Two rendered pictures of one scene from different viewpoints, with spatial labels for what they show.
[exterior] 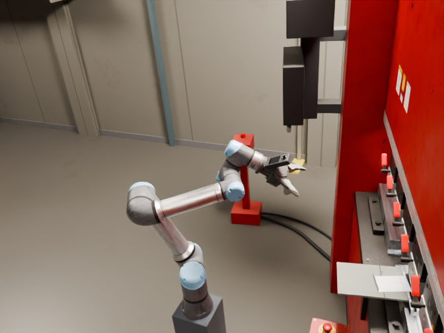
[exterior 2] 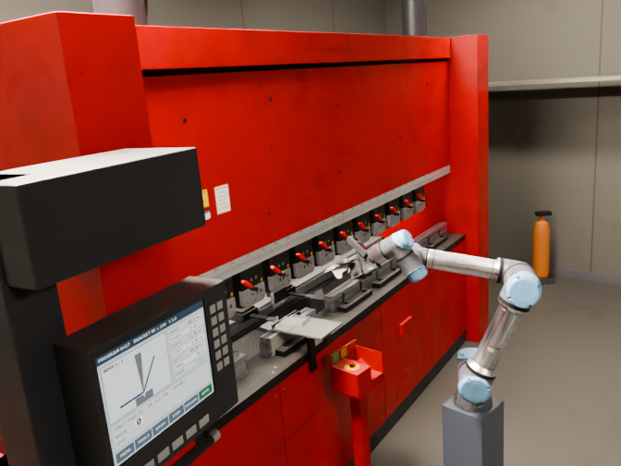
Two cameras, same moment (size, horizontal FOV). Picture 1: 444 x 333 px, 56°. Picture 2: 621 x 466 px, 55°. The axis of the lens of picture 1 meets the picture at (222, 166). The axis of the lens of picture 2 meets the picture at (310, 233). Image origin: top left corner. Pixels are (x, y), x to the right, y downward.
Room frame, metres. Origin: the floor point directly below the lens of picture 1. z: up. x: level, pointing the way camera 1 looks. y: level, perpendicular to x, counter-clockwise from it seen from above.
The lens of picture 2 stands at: (3.58, 0.33, 2.09)
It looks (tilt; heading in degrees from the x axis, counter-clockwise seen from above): 14 degrees down; 200
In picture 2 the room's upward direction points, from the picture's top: 5 degrees counter-clockwise
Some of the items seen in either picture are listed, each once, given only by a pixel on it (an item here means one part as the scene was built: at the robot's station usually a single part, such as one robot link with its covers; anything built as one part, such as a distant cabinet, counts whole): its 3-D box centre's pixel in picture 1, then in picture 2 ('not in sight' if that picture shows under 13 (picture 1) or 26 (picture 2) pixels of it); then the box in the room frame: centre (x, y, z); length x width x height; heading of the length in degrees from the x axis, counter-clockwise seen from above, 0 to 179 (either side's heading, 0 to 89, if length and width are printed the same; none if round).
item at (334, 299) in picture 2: not in sight; (396, 259); (-0.04, -0.39, 0.92); 1.68 x 0.06 x 0.10; 165
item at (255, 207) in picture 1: (244, 179); not in sight; (3.02, -0.18, 0.42); 0.25 x 0.20 x 0.83; 75
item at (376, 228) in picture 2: not in sight; (373, 219); (0.24, -0.46, 1.26); 0.15 x 0.09 x 0.17; 165
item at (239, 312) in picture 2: not in sight; (253, 313); (1.15, -0.86, 1.01); 0.26 x 0.12 x 0.05; 75
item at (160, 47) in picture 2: not in sight; (335, 48); (0.55, -0.54, 2.23); 3.00 x 0.10 x 0.14; 165
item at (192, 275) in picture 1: (193, 279); (472, 365); (1.37, 0.18, 0.94); 0.13 x 0.12 x 0.14; 6
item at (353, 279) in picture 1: (370, 280); (307, 326); (1.22, -0.57, 1.00); 0.26 x 0.18 x 0.01; 75
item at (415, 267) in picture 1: (427, 266); (298, 258); (1.01, -0.66, 1.26); 0.15 x 0.09 x 0.17; 165
